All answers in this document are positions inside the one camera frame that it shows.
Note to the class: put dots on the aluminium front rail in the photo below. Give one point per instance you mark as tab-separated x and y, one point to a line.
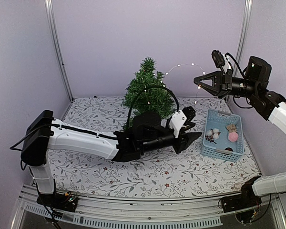
105	212

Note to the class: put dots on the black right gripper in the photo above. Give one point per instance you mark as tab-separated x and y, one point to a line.
222	84

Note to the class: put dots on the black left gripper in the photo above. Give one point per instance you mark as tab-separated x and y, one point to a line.
185	140

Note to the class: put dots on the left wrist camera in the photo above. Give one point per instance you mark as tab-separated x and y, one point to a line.
179	118

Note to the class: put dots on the light blue plastic basket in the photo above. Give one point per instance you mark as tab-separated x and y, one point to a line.
219	119

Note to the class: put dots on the pink pompom ornament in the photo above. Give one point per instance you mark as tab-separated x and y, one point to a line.
233	136

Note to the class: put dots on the white cotton berry sprig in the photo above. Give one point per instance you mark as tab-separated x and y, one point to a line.
212	135

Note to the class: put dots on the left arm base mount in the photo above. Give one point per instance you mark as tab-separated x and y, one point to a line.
66	202

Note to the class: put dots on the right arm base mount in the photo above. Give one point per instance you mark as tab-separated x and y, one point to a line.
244	208

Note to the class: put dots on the small green christmas tree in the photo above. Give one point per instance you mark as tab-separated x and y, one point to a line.
147	92

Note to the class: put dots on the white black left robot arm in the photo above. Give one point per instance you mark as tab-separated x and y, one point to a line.
144	133

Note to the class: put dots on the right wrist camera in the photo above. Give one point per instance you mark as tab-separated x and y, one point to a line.
221	62

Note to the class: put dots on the right aluminium frame post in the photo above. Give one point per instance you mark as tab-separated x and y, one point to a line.
244	29

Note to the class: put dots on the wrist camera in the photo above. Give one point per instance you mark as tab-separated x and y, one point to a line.
179	118
221	62

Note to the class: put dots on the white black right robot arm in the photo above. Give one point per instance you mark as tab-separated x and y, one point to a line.
268	104

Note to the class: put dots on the aluminium frame post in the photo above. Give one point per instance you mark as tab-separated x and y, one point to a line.
244	29
57	48

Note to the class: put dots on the left aluminium frame post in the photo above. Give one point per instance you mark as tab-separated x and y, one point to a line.
57	48

